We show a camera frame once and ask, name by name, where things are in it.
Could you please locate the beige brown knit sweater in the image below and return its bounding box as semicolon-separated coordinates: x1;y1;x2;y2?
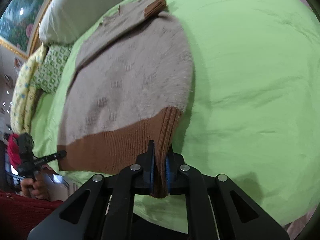
57;0;194;198

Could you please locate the red sleeve forearm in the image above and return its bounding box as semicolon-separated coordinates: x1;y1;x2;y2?
0;191;63;239

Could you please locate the left hand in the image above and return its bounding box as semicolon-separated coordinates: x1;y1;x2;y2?
19;165;55;201

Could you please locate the yellow patterned quilt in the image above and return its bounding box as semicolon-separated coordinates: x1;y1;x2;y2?
10;45;47;134

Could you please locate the green white patterned pillow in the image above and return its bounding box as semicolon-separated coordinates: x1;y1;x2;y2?
33;44;73;94

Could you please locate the green bed sheet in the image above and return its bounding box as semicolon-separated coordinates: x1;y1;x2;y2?
29;0;320;233

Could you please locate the white striped headboard cushion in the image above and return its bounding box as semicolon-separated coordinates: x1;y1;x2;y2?
39;0;124;45

